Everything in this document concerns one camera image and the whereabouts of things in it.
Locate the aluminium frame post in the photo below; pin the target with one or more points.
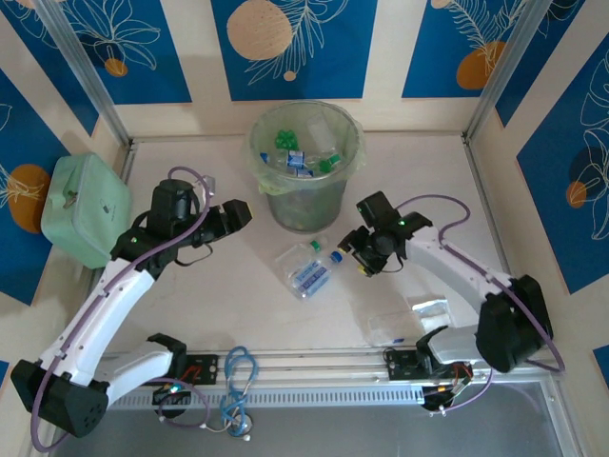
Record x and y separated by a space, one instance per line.
509 62
81 62

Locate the aluminium mounting rail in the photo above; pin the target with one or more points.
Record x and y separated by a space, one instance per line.
309 366

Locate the clear bottle blue cap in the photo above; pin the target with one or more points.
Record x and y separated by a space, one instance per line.
316 284

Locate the mint green zip case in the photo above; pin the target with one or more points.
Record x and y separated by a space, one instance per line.
85 209

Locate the blue stethoscope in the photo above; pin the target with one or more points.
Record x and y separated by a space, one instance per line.
238 376

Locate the aluminium side rail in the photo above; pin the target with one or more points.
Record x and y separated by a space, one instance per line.
480 190

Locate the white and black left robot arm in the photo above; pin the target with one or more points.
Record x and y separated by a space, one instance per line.
109 309

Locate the grey round waste bin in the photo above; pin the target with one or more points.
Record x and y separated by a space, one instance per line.
304 209

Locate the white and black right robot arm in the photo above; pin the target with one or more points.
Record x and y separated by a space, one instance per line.
452 266

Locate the pale green bin liner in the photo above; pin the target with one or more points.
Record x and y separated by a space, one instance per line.
259 166

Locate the silver foil pouch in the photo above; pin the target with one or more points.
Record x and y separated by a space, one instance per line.
430 309

